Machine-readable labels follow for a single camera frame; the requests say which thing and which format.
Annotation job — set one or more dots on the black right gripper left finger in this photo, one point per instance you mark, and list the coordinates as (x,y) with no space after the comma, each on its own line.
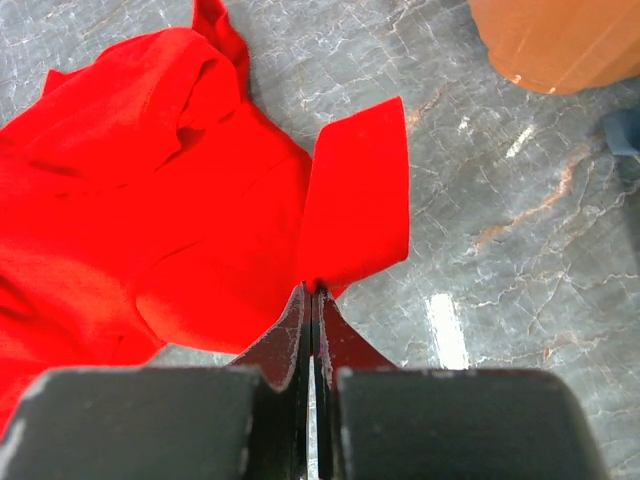
(245,420)

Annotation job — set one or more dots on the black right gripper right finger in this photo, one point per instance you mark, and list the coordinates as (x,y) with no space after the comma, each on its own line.
(378,421)

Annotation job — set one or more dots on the red t shirt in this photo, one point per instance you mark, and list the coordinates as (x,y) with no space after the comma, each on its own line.
(147,201)

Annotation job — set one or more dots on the blue and beige checked pillow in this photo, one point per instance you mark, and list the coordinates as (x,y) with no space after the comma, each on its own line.
(622,131)

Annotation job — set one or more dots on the orange plastic laundry basket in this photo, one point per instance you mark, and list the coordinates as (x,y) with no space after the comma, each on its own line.
(560,47)

